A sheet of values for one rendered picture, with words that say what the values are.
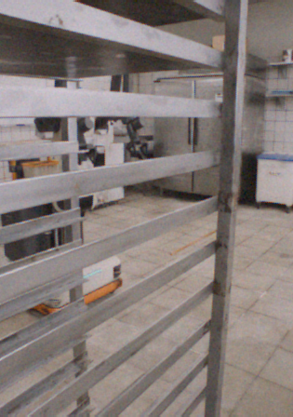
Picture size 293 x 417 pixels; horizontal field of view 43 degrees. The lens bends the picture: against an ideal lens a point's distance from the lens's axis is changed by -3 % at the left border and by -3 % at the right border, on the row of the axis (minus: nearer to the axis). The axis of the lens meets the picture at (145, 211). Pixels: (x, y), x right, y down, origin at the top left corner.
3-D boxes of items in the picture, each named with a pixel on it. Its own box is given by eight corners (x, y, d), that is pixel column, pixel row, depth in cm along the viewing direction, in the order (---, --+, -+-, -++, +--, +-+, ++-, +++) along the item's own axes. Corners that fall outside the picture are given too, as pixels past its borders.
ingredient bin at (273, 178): (252, 209, 512) (256, 154, 494) (265, 201, 563) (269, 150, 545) (291, 215, 483) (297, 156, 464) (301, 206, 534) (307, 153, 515)
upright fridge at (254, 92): (259, 200, 571) (267, 60, 521) (234, 211, 501) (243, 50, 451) (181, 189, 653) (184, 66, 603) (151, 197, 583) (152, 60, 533)
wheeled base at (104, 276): (-6, 291, 257) (-10, 258, 251) (62, 265, 306) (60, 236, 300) (56, 324, 218) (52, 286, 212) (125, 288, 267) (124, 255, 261)
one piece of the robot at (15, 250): (4, 275, 253) (-8, 153, 232) (63, 253, 295) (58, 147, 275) (33, 289, 233) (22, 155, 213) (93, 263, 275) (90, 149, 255)
